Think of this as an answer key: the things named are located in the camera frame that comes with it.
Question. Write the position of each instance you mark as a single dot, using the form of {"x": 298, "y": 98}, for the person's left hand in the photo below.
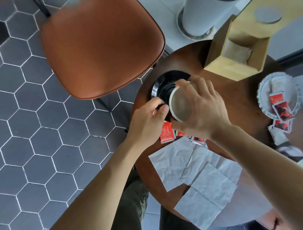
{"x": 144, "y": 125}

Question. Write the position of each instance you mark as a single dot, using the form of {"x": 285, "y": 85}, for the person's right hand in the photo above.
{"x": 206, "y": 113}

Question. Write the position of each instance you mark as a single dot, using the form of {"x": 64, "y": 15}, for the person's right middle finger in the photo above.
{"x": 198, "y": 83}

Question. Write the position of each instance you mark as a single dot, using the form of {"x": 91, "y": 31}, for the person's right thumb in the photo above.
{"x": 180, "y": 125}

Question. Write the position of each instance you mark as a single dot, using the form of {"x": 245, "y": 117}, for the person's left thumb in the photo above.
{"x": 162, "y": 112}

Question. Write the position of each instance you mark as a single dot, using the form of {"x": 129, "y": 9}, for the white ceramic cup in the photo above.
{"x": 180, "y": 106}

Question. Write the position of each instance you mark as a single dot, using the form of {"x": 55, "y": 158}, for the black glossy saucer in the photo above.
{"x": 163, "y": 85}

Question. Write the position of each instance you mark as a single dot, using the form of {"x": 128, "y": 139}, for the person's right forearm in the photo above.
{"x": 265, "y": 165}

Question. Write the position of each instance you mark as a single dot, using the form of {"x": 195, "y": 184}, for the person's left forearm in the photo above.
{"x": 101, "y": 189}

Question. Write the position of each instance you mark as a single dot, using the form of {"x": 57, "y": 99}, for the white paper napkin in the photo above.
{"x": 169, "y": 163}
{"x": 197, "y": 210}
{"x": 214, "y": 187}
{"x": 208, "y": 158}

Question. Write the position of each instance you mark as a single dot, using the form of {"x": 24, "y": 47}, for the beige napkins stack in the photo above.
{"x": 236, "y": 52}

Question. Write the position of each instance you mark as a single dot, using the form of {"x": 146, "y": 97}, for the white scalloped plate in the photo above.
{"x": 264, "y": 99}

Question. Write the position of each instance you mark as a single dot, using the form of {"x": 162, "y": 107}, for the wooden napkin holder box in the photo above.
{"x": 251, "y": 23}

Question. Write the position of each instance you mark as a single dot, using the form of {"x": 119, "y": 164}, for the white sachet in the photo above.
{"x": 278, "y": 84}
{"x": 277, "y": 137}

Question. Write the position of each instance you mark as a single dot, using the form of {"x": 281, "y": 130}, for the red and black sachet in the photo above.
{"x": 283, "y": 111}
{"x": 282, "y": 125}

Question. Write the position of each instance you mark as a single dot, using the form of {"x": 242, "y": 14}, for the brown leather chair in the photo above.
{"x": 101, "y": 47}

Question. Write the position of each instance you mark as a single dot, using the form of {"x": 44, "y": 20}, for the person's dark green trousers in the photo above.
{"x": 132, "y": 203}

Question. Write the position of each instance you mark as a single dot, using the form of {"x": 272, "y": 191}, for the grey round container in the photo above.
{"x": 290, "y": 151}

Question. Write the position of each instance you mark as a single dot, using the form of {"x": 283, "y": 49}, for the white cylindrical pedestal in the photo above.
{"x": 203, "y": 16}

